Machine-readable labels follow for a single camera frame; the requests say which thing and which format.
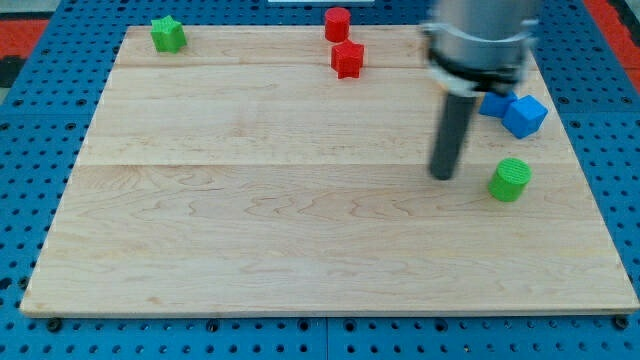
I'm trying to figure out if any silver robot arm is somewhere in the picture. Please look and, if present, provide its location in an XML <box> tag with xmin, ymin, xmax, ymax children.
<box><xmin>421</xmin><ymin>0</ymin><xmax>541</xmax><ymax>97</ymax></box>

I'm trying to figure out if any blue block behind cube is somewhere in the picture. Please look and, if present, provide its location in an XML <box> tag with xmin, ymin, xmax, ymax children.
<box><xmin>478</xmin><ymin>91</ymin><xmax>518</xmax><ymax>118</ymax></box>

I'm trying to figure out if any blue cube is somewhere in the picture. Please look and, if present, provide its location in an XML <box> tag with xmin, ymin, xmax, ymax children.
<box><xmin>502</xmin><ymin>95</ymin><xmax>548</xmax><ymax>139</ymax></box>

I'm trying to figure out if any wooden board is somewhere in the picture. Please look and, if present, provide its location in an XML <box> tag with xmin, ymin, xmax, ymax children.
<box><xmin>21</xmin><ymin>26</ymin><xmax>639</xmax><ymax>318</ymax></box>

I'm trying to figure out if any red star block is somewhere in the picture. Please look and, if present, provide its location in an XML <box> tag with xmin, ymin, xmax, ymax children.
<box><xmin>331</xmin><ymin>40</ymin><xmax>365</xmax><ymax>79</ymax></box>

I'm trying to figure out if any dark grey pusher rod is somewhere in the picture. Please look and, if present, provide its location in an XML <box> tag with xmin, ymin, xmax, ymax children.
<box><xmin>429</xmin><ymin>93</ymin><xmax>476</xmax><ymax>180</ymax></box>

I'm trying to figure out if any red cylinder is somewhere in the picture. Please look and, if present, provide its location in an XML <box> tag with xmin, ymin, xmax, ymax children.
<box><xmin>324</xmin><ymin>7</ymin><xmax>351</xmax><ymax>43</ymax></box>

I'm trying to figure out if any green cylinder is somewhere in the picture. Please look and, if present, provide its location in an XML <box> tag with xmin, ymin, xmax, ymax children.
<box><xmin>488</xmin><ymin>158</ymin><xmax>532</xmax><ymax>202</ymax></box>

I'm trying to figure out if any green star block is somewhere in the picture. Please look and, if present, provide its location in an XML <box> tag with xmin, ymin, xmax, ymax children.
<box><xmin>150</xmin><ymin>15</ymin><xmax>187</xmax><ymax>53</ymax></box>

